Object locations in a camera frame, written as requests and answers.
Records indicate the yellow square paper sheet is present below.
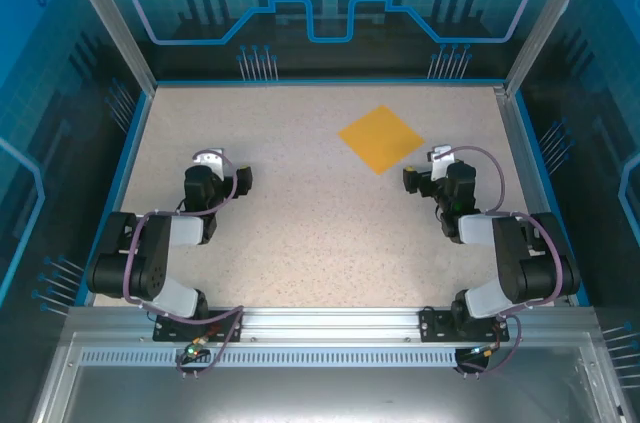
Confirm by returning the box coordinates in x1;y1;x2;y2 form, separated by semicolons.
337;104;426;176

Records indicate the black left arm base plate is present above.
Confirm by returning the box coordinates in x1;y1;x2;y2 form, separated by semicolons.
152;309;245;343

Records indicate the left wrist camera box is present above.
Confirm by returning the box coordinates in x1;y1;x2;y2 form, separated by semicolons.
192;147;226;179

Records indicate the cable connector with light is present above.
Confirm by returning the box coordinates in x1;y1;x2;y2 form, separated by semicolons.
182;337;209;360
467;342;501;360

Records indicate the slotted grey cable duct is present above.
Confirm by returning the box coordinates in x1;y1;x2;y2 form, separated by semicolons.
79;350;584;369

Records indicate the blue table edge strip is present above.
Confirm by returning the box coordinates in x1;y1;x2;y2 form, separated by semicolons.
512;91;591;307
74;90;154;307

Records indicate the right cable connector with light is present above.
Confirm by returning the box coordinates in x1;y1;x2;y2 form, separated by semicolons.
467;342;501;360

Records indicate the left cable connector with light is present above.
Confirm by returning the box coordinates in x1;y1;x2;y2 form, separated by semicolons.
182;337;209;360

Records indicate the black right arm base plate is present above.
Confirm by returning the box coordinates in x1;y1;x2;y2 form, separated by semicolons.
418;307;511;343

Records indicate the grey metal tray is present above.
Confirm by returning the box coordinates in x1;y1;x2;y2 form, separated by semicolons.
29;332;626;423

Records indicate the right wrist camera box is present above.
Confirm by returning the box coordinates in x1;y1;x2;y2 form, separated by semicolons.
426;145;456;182

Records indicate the aluminium table side rail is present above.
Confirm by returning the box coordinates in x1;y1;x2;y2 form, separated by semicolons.
492;85;574;307

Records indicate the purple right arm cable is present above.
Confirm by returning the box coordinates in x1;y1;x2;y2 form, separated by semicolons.
434;145;564;379

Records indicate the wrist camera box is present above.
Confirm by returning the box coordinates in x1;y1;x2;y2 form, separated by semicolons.
192;147;226;179
426;145;456;182

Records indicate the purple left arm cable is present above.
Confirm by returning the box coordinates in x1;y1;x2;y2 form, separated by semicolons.
122;147;246;379

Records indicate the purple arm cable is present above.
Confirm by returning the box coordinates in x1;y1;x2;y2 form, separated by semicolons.
122;147;246;379
434;145;564;379

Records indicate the aluminium frame post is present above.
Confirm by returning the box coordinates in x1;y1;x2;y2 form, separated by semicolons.
503;0;604;94
56;0;157;94

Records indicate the aluminium mounting rail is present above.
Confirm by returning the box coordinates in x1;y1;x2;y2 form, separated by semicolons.
67;306;599;342

